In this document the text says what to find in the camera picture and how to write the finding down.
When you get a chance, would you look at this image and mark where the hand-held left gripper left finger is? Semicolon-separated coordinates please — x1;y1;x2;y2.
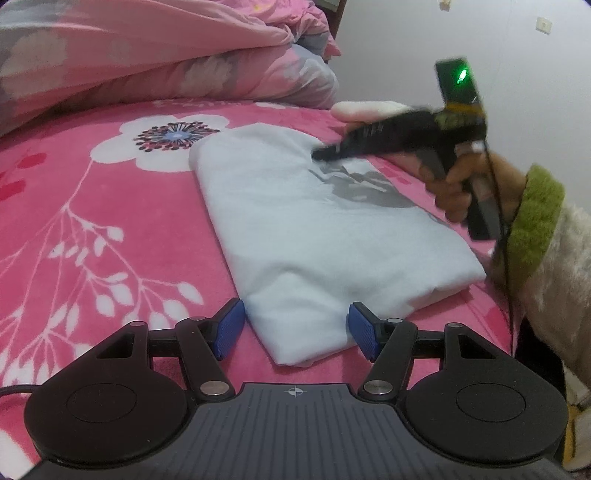
95;298;246;401

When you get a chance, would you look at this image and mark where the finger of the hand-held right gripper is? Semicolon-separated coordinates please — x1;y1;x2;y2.
311;110;443;163

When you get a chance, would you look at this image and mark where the pink floral quilt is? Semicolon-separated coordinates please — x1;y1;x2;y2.
0;0;341;138

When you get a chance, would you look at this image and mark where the brown wooden door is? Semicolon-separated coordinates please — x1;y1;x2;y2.
322;0;346;63

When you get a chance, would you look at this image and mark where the person's right forearm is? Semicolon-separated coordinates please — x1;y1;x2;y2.
488;164;591;409

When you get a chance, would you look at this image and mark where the person's right hand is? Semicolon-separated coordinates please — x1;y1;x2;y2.
424;147;529;225

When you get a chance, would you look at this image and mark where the white grey-print t-shirt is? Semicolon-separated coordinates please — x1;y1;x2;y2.
188;125;486;368

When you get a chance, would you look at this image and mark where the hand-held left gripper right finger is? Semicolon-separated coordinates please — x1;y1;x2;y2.
347;301;500;401

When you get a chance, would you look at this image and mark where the cream folded blanket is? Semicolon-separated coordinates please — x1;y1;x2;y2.
331;100;435;183

